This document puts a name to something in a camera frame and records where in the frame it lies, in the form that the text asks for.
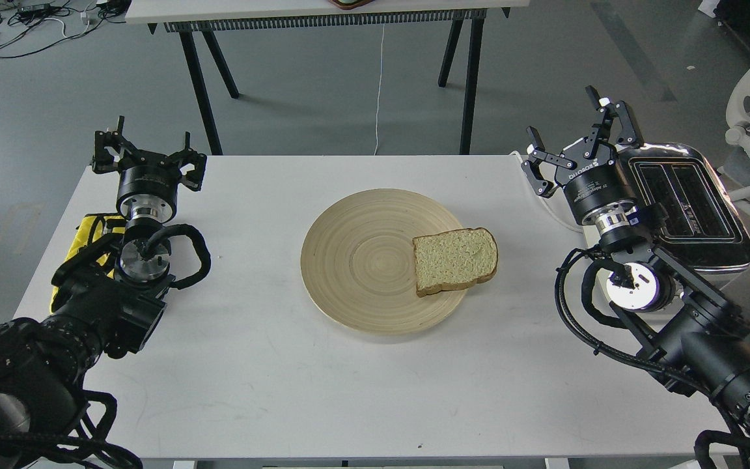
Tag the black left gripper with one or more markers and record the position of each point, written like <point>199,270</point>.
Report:
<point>147,173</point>

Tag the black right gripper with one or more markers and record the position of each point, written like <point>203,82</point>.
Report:
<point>593,182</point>

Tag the slice of bread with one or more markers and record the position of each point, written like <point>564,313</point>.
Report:
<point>454,260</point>

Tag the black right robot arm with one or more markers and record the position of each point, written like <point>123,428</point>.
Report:
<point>686,349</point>

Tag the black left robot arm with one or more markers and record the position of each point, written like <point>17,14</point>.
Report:
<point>109,298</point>

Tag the white chrome toaster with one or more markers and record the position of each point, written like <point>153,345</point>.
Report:
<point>682,233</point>

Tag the white table with black legs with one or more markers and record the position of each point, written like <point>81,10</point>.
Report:
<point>206,18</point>

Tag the round wooden plate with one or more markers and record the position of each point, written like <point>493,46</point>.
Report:
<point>357,262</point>

